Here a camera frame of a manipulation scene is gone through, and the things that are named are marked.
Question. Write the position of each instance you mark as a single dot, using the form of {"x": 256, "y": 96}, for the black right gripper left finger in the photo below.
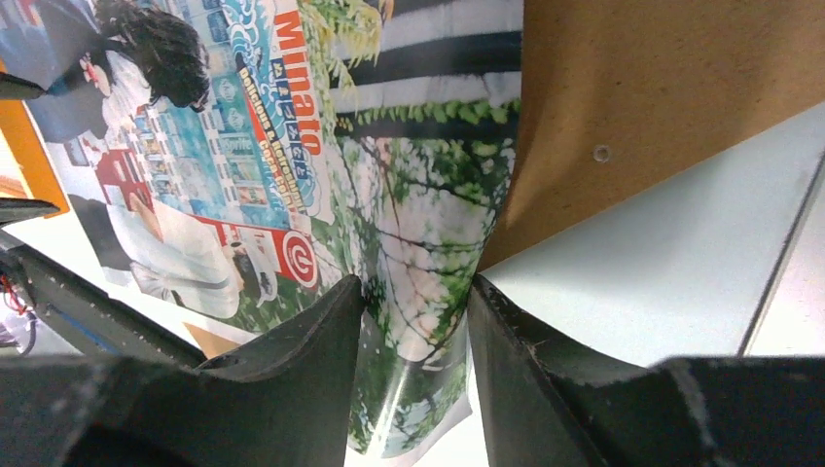
{"x": 282, "y": 399}

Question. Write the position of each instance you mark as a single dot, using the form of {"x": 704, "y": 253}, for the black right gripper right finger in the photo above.
{"x": 548, "y": 400}

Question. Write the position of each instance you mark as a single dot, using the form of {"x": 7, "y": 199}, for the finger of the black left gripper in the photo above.
{"x": 16, "y": 88}

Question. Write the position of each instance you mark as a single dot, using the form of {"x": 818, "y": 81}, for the colourful printed photo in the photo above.
{"x": 126, "y": 81}

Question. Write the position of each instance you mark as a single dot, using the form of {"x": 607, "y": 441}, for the brown cardboard backing board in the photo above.
{"x": 644, "y": 116}

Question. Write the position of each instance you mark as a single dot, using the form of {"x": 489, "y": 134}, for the orange wooden picture frame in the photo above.
{"x": 26, "y": 171}

